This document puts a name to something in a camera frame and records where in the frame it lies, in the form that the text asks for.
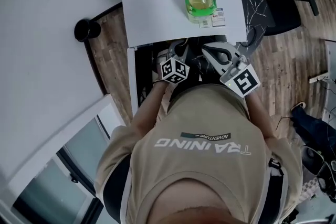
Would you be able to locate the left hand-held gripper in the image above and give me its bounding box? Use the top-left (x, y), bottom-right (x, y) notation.
top-left (156, 40), bottom-right (191, 85)

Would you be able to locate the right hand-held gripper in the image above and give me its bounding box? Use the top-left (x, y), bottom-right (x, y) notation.
top-left (201, 43), bottom-right (261, 98)

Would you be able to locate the white microwave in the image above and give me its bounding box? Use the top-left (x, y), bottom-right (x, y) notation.
top-left (120, 0), bottom-right (249, 116)

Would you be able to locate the person's right forearm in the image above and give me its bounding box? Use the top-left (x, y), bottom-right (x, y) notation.
top-left (242, 91), bottom-right (275, 141)

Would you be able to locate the person's left forearm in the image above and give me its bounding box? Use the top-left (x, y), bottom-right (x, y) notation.
top-left (135, 80), bottom-right (172, 138)

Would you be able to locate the white label sticker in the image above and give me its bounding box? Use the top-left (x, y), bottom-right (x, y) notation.
top-left (211, 6), bottom-right (227, 28)
top-left (198, 17), bottom-right (212, 29)

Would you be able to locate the green oil bottle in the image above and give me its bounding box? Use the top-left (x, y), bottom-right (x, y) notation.
top-left (182, 0), bottom-right (218, 25)

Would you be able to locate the round black marble table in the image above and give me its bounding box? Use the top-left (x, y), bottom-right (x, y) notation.
top-left (133, 0), bottom-right (277, 103)

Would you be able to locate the black waste bin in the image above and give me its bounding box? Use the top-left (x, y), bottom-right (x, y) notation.
top-left (73, 18), bottom-right (102, 42)

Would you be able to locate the white power strip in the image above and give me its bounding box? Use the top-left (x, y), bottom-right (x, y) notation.
top-left (308, 72), bottom-right (329, 84)

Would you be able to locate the person's beige t-shirt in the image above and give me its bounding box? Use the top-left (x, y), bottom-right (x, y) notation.
top-left (93, 83), bottom-right (304, 224)

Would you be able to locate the white desk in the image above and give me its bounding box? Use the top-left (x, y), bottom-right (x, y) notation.
top-left (324, 38), bottom-right (336, 124)

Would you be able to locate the black equipment bag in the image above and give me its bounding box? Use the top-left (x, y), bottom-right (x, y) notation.
top-left (300, 144), bottom-right (336, 201)

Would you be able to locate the black framed window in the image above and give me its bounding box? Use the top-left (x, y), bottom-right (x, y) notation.
top-left (10, 112), bottom-right (113, 224)

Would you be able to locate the black cable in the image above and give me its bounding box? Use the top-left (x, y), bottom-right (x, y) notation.
top-left (240, 23), bottom-right (260, 48)

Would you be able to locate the black shoulder strap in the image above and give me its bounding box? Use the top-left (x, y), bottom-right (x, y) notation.
top-left (267, 156), bottom-right (286, 179)

